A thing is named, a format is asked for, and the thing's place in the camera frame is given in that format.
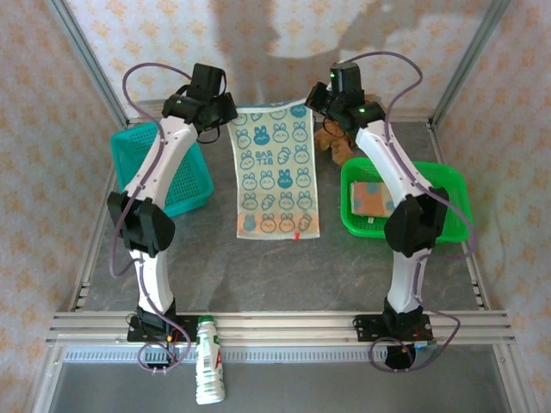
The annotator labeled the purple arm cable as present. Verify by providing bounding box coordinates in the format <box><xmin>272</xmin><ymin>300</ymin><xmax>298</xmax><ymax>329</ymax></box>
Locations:
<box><xmin>342</xmin><ymin>51</ymin><xmax>477</xmax><ymax>374</ymax></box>
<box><xmin>109</xmin><ymin>63</ymin><xmax>194</xmax><ymax>374</ymax></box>

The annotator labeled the grey slotted cable duct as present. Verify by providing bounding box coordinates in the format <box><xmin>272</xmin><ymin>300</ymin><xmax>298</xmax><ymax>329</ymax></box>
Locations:
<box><xmin>64</xmin><ymin>348</ymin><xmax>503</xmax><ymax>363</ymax></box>

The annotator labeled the thin aluminium table rail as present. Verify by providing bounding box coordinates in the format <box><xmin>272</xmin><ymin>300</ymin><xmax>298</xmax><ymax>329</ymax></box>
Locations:
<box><xmin>127</xmin><ymin>114</ymin><xmax>434</xmax><ymax>128</ymax></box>

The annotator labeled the aluminium frame post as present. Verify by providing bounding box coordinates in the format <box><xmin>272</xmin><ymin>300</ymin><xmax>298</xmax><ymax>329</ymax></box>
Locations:
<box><xmin>50</xmin><ymin>0</ymin><xmax>130</xmax><ymax>128</ymax></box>
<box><xmin>430</xmin><ymin>0</ymin><xmax>513</xmax><ymax>126</ymax></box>

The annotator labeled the cream teal rabbit print towel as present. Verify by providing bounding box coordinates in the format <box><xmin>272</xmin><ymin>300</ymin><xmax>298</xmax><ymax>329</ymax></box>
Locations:
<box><xmin>233</xmin><ymin>99</ymin><xmax>322</xmax><ymax>241</ymax></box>

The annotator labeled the brown teddy bear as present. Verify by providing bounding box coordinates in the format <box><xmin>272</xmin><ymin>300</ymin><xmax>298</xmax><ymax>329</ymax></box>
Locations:
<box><xmin>313</xmin><ymin>120</ymin><xmax>358</xmax><ymax>165</ymax></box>

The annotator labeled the white green plastic bottle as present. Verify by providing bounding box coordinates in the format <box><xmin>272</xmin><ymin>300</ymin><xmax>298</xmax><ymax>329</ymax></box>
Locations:
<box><xmin>194</xmin><ymin>314</ymin><xmax>226</xmax><ymax>405</ymax></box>

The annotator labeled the wide aluminium table rail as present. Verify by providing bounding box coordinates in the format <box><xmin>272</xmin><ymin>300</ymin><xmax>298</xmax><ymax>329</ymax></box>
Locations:
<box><xmin>45</xmin><ymin>309</ymin><xmax>516</xmax><ymax>346</ymax></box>

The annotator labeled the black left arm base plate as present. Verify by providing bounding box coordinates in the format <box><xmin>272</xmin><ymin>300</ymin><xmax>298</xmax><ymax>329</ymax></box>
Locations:
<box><xmin>127</xmin><ymin>314</ymin><xmax>193</xmax><ymax>343</ymax></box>

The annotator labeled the aluminium frame leg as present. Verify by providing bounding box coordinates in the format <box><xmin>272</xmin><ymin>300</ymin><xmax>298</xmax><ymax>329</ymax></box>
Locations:
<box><xmin>23</xmin><ymin>346</ymin><xmax>65</xmax><ymax>413</ymax></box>
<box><xmin>494</xmin><ymin>343</ymin><xmax>539</xmax><ymax>413</ymax></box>

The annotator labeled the orange blue polka dot towel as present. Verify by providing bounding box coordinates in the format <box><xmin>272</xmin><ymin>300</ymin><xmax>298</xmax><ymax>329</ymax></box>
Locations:
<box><xmin>349</xmin><ymin>181</ymin><xmax>397</xmax><ymax>219</ymax></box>

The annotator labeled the teal perforated plastic basket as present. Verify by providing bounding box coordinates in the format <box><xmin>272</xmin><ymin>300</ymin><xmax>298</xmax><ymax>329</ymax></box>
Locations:
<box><xmin>110</xmin><ymin>122</ymin><xmax>215</xmax><ymax>219</ymax></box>

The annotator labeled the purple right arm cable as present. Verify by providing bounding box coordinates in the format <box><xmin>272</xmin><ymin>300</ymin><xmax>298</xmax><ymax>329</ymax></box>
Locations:
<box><xmin>342</xmin><ymin>51</ymin><xmax>477</xmax><ymax>374</ymax></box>

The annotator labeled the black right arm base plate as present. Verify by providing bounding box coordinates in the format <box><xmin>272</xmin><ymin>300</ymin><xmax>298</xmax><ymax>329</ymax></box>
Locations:
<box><xmin>355</xmin><ymin>314</ymin><xmax>433</xmax><ymax>343</ymax></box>

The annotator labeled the aluminium table side rail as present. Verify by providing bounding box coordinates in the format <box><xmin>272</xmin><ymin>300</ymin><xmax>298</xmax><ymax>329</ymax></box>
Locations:
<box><xmin>428</xmin><ymin>122</ymin><xmax>494</xmax><ymax>311</ymax></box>
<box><xmin>68</xmin><ymin>122</ymin><xmax>133</xmax><ymax>311</ymax></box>

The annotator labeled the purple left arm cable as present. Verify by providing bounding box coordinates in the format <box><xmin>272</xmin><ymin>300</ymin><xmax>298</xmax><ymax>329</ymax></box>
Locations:
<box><xmin>109</xmin><ymin>63</ymin><xmax>194</xmax><ymax>374</ymax></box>

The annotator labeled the green perforated plastic basket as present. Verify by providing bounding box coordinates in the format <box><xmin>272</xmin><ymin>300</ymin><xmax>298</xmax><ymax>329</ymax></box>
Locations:
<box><xmin>339</xmin><ymin>157</ymin><xmax>474</xmax><ymax>244</ymax></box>

